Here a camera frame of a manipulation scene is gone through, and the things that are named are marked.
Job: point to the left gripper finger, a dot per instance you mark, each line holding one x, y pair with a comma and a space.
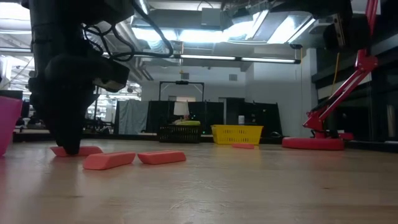
54, 133
73, 140

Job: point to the orange eraser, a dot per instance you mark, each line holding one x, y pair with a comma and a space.
161, 157
109, 160
242, 146
90, 151

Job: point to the yellow green crayon box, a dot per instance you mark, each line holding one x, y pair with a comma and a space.
188, 123

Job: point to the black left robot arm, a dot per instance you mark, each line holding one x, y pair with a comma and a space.
62, 25

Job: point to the pink plastic bin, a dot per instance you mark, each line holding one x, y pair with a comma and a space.
9, 124

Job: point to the grey hanging curtain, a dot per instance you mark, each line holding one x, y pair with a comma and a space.
133, 116

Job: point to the long ceiling light fixture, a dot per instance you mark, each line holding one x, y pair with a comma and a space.
236, 58

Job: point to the black plastic basket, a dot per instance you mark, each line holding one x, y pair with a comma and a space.
180, 134

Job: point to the white lampshade table lamp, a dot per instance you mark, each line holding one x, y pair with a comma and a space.
181, 108

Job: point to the red desk lamp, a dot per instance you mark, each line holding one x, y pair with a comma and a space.
312, 143

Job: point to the black partition panels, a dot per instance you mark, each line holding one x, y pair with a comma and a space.
258, 118

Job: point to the white cylindrical container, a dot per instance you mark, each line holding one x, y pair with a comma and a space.
241, 120

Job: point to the yellow plastic basket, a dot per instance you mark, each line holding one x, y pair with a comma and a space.
237, 134

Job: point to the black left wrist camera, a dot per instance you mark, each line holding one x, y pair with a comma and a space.
113, 77

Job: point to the black background rig frame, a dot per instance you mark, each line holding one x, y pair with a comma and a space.
182, 82

